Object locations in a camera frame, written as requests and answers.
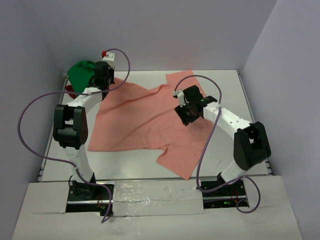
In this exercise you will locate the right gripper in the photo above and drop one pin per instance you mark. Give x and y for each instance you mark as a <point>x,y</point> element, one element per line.
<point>185,119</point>

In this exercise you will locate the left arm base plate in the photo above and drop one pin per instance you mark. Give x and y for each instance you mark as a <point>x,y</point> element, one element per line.
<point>96,202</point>

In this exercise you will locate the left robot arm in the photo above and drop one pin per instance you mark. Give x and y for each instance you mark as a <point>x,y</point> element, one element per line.
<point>70,127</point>

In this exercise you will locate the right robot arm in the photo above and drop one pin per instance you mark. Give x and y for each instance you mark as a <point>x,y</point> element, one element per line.
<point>250,142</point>

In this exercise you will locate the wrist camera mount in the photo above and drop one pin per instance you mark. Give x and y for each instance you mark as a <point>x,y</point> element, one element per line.
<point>109,58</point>
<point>179,94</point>

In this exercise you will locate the green folded t shirt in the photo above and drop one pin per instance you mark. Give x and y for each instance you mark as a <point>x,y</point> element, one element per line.
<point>80,74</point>

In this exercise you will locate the pink t shirt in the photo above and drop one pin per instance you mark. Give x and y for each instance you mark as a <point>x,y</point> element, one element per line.
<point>135,118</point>

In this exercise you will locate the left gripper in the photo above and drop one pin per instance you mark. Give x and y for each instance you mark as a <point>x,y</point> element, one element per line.
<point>110,70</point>

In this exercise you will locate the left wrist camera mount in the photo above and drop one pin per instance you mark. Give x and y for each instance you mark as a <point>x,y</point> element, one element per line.
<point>109,58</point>

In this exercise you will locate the red folded t shirt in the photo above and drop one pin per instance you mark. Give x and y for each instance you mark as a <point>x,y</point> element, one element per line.
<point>71,91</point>

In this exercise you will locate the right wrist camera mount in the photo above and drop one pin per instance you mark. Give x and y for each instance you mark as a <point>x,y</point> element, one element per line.
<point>179,94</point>

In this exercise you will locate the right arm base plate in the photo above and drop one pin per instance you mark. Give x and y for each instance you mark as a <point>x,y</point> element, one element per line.
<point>226,197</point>

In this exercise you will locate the silver taped panel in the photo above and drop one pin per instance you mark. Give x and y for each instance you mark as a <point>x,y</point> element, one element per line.
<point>156,198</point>

